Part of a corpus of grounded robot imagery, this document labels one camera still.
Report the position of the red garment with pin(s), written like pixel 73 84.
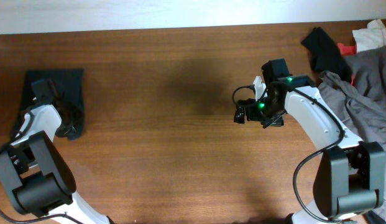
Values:
pixel 346 49

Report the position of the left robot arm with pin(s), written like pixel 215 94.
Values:
pixel 35 177

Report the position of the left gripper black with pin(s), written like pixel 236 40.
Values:
pixel 77 116

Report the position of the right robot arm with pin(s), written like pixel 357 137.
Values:
pixel 350 177

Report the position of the grey garment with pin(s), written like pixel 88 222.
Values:
pixel 361 106

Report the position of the black garment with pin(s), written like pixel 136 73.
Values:
pixel 325 54

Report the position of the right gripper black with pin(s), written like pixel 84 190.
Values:
pixel 252 113

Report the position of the white garment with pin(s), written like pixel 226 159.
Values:
pixel 372 37

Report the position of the black Nike t-shirt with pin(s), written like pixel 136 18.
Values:
pixel 71 79

